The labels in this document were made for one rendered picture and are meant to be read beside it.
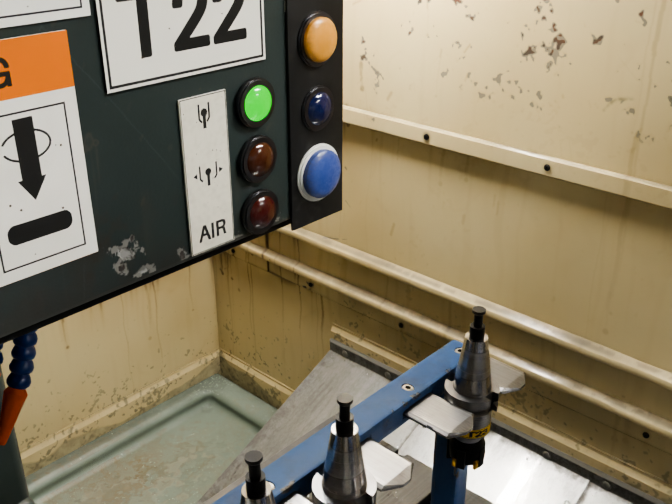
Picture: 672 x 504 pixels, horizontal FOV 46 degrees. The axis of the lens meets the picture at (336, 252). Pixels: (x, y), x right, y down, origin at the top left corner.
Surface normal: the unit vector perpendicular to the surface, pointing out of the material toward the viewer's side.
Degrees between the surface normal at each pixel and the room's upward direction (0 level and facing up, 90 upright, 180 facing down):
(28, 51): 90
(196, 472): 0
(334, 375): 24
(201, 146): 90
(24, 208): 90
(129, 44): 90
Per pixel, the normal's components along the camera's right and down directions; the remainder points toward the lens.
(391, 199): -0.69, 0.32
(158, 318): 0.74, 0.30
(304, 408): -0.28, -0.69
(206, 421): 0.00, -0.90
